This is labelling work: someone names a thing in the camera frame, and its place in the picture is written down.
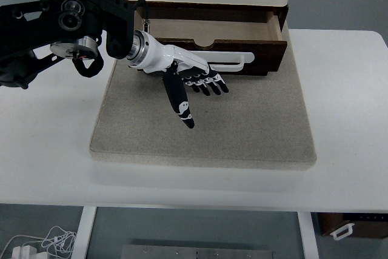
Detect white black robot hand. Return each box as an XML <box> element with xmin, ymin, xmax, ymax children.
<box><xmin>126</xmin><ymin>30</ymin><xmax>229</xmax><ymax>129</ymax></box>

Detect white drawer handle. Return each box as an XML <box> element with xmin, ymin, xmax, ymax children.
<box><xmin>192</xmin><ymin>50</ymin><xmax>255</xmax><ymax>72</ymax></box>

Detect dark wooden drawer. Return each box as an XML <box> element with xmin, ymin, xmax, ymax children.
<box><xmin>150</xmin><ymin>17</ymin><xmax>287</xmax><ymax>76</ymax></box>

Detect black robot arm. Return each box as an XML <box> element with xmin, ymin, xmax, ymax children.
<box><xmin>1</xmin><ymin>0</ymin><xmax>228</xmax><ymax>128</ymax></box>

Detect brown drawer box on floor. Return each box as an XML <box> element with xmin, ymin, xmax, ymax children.
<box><xmin>318</xmin><ymin>212</ymin><xmax>387</xmax><ymax>239</ymax></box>

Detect beige fabric mat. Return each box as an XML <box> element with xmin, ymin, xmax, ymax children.
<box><xmin>90</xmin><ymin>47</ymin><xmax>316</xmax><ymax>169</ymax></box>

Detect white table leg right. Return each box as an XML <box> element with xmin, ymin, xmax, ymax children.
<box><xmin>297</xmin><ymin>212</ymin><xmax>319</xmax><ymax>259</ymax></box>

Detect white table leg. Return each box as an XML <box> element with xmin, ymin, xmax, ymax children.
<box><xmin>297</xmin><ymin>212</ymin><xmax>319</xmax><ymax>259</ymax></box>
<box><xmin>71</xmin><ymin>206</ymin><xmax>97</xmax><ymax>259</ymax></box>

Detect white table leg left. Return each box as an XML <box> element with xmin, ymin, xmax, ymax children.
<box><xmin>71</xmin><ymin>206</ymin><xmax>97</xmax><ymax>259</ymax></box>

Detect white power adapter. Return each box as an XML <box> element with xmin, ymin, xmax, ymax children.
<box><xmin>11</xmin><ymin>245</ymin><xmax>37</xmax><ymax>259</ymax></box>

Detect white handle on floor box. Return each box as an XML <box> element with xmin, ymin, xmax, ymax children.
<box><xmin>330</xmin><ymin>223</ymin><xmax>355</xmax><ymax>241</ymax></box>

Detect white cable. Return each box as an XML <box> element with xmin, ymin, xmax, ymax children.
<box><xmin>0</xmin><ymin>226</ymin><xmax>78</xmax><ymax>259</ymax></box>

